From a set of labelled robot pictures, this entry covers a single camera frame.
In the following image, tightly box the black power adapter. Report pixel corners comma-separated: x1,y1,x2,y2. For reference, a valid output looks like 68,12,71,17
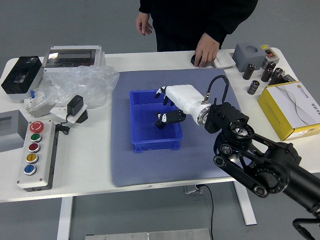
65,94,85,117

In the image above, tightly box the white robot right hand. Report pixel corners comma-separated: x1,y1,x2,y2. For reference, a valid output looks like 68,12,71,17
154,84,207,130

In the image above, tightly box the black adapter cord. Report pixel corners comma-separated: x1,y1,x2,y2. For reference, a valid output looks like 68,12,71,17
54,113,72,136

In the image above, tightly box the white switch plate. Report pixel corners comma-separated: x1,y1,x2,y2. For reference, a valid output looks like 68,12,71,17
212,51,237,70

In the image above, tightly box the person's left hand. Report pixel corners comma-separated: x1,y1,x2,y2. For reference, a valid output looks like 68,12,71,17
194,32,221,68

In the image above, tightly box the black-lid grey enclosure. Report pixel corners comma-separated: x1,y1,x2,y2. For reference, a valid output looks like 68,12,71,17
0,55,45,104

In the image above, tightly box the person's right hand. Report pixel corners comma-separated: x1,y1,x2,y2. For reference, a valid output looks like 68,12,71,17
135,11,154,37

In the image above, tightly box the blue plastic box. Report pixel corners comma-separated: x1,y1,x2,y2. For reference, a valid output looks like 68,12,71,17
129,89,184,154

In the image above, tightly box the transparent-lid distribution box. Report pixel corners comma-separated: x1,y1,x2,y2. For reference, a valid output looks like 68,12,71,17
41,45,107,74

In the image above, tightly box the black cable under table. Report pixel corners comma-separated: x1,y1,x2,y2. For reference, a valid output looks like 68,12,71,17
199,184,216,240

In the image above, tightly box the small black module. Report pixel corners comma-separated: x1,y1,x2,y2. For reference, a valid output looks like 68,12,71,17
281,74,301,85

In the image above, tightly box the grey block with round hole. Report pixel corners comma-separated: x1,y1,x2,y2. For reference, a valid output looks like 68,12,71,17
232,43,267,73

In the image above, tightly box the grey bracket under table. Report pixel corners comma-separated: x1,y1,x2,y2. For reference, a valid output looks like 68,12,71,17
184,184,205,196

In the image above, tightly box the grey five-button control box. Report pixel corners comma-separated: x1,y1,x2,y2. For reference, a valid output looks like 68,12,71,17
16,120,60,193

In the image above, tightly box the white table leg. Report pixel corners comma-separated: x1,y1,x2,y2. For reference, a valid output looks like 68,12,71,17
56,195,74,240
233,181,258,226

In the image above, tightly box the grey windowed enclosure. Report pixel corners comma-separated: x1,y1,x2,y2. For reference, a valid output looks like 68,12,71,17
0,109,30,154

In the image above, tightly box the person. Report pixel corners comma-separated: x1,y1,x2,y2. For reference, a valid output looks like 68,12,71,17
138,0,259,53

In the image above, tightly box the grey red-green push-button box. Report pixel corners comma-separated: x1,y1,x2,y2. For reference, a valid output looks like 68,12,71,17
259,44,280,70

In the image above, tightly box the clear plastic bag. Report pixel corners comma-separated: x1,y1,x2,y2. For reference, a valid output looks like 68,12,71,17
34,65,121,110

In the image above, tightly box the grey-blue table mat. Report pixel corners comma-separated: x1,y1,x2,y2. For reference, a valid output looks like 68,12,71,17
110,67,253,188

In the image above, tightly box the silver metal plate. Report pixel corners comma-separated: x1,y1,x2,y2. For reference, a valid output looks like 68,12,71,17
84,227,212,240

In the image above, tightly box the yellow and white carton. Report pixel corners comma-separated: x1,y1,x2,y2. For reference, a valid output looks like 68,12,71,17
257,80,320,142

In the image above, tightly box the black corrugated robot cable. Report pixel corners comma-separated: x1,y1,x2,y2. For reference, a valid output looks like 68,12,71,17
292,217,320,240

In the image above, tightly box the white circuit breaker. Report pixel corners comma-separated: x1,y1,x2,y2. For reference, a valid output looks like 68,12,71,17
23,89,55,119

